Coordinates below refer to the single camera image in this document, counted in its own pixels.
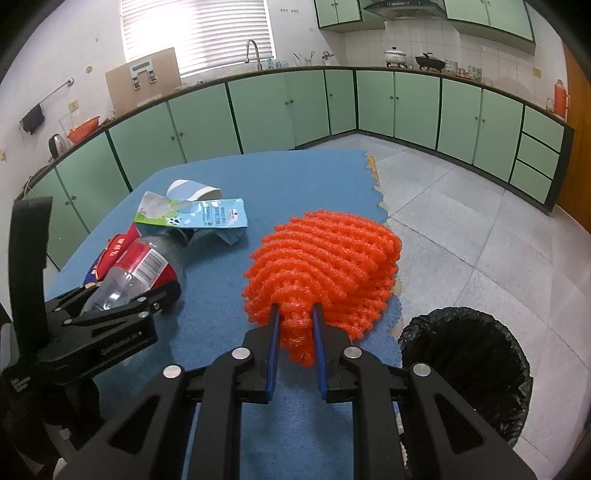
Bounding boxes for black towel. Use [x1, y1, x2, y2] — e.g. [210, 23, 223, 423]
[21, 104, 45, 136]

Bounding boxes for beige scalloped table cloth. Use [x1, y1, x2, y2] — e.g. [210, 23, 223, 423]
[365, 154, 404, 333]

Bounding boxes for brown wooden door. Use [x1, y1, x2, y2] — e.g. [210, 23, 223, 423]
[556, 55, 591, 222]

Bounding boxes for green upper kitchen cabinets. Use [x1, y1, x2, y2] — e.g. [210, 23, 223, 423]
[314, 0, 539, 44]

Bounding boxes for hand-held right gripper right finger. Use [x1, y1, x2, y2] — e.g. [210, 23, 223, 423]
[313, 305, 543, 480]

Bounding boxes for red plastic basin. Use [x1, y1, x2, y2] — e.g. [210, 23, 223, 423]
[67, 116, 101, 141]

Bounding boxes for green cabinet drawer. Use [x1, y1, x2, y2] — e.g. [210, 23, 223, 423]
[521, 105, 566, 151]
[510, 159, 555, 204]
[516, 134, 560, 178]

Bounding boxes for steel kitchen faucet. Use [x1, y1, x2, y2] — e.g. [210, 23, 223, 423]
[245, 39, 264, 71]

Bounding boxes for red blue snack packet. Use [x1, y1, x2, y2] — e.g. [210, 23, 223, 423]
[82, 233, 141, 284]

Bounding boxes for steel electric kettle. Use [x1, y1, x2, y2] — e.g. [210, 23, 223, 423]
[48, 134, 70, 160]

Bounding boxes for white window blinds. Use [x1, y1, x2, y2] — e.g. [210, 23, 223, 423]
[119, 0, 277, 79]

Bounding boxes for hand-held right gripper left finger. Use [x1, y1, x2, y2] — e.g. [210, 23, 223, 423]
[55, 308, 282, 480]

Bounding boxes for green kitchen cabinets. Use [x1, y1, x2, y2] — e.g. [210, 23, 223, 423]
[314, 0, 539, 44]
[16, 67, 575, 273]

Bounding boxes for clear plastic bottle red label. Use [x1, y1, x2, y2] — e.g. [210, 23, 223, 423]
[81, 228, 195, 317]

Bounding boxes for steel towel bar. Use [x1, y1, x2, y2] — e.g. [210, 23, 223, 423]
[21, 78, 75, 123]

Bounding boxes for blue white green pouch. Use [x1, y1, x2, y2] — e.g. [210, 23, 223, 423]
[134, 191, 249, 230]

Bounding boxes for white blue paper cup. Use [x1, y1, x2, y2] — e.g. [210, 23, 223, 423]
[165, 179, 221, 201]

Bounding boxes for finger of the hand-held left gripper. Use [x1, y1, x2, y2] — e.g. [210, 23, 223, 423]
[45, 282, 100, 319]
[62, 281, 182, 329]

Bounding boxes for bin with black liner bag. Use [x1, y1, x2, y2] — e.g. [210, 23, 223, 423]
[394, 307, 534, 480]

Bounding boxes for orange foam fruit net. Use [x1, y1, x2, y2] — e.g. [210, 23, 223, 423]
[242, 209, 403, 369]

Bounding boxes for black range hood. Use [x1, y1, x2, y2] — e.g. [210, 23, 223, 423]
[362, 0, 446, 20]

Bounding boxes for green lower kitchen cabinets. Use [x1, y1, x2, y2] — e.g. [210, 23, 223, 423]
[16, 67, 575, 273]

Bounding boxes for black wok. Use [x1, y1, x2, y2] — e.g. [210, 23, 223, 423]
[414, 52, 446, 71]

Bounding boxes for blue tablecloth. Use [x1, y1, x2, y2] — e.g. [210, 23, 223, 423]
[44, 148, 404, 480]

